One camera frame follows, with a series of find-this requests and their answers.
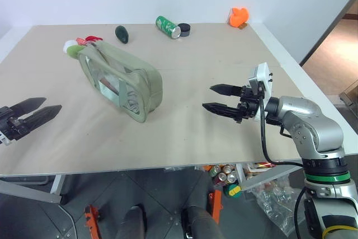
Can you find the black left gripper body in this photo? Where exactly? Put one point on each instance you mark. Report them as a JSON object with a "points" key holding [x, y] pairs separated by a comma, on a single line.
{"points": [[8, 122]]}

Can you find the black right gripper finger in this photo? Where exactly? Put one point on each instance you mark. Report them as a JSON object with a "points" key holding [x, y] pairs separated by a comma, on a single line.
{"points": [[226, 89], [222, 109]]}

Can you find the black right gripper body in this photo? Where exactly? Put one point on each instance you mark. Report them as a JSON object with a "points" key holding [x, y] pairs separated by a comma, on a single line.
{"points": [[247, 105]]}

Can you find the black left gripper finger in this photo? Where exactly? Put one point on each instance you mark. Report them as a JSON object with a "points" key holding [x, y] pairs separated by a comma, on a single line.
{"points": [[29, 106], [42, 116]]}

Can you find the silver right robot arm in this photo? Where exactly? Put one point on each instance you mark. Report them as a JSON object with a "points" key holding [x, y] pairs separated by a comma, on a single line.
{"points": [[313, 127]]}

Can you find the bin of cans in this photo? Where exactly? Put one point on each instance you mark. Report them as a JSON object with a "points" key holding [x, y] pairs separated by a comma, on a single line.
{"points": [[268, 178]]}

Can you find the olive green zip pouch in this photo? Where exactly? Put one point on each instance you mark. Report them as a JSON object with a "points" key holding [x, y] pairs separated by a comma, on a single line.
{"points": [[145, 82]]}

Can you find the green and red drink can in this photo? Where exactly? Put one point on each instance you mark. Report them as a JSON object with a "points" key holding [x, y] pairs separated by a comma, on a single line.
{"points": [[215, 170]]}

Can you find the small brown block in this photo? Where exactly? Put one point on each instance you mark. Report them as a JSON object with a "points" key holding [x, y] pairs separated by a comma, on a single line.
{"points": [[242, 25]]}

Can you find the silver top drink can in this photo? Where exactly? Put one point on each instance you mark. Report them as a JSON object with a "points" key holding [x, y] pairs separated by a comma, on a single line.
{"points": [[231, 178]]}

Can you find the white table leg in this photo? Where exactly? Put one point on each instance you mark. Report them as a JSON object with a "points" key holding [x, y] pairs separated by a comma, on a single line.
{"points": [[58, 184]]}

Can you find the green fuzzy item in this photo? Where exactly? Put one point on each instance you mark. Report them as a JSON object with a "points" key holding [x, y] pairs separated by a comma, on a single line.
{"points": [[73, 51]]}

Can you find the grey metal beam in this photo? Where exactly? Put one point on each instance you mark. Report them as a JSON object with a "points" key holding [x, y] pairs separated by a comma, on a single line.
{"points": [[28, 191]]}

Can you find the white round fuzzy item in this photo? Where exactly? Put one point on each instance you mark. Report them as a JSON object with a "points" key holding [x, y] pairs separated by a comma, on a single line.
{"points": [[68, 45]]}

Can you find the black round container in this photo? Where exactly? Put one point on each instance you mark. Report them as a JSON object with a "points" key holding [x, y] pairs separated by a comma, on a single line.
{"points": [[185, 29]]}

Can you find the green and yellow toy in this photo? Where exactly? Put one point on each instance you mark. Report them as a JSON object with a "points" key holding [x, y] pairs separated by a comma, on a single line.
{"points": [[232, 191]]}

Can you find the red plastic item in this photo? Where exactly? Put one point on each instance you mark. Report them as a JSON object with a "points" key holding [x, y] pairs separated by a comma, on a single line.
{"points": [[92, 38]]}

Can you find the orange metal stand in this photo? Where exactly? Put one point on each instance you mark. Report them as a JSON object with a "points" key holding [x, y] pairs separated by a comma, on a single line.
{"points": [[216, 205], [93, 222]]}

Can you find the brown cardboard box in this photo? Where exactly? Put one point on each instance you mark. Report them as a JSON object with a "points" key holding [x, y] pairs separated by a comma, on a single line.
{"points": [[349, 93]]}

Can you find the clear plastic bag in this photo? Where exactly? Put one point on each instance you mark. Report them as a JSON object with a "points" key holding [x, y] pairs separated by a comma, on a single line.
{"points": [[275, 208]]}

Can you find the dark green avocado toy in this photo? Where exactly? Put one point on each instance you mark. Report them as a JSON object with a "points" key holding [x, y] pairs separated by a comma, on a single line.
{"points": [[122, 34]]}

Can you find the dark rounded shape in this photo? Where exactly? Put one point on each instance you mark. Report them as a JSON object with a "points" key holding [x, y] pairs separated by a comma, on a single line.
{"points": [[134, 222], [200, 222]]}

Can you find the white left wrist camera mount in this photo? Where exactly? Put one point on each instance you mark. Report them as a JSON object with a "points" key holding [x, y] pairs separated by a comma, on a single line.
{"points": [[3, 138]]}

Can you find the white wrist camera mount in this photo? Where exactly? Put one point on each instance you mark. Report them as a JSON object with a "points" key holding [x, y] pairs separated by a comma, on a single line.
{"points": [[264, 79], [3, 138]]}

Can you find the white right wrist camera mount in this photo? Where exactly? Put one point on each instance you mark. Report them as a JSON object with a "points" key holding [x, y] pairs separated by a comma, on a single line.
{"points": [[264, 79]]}

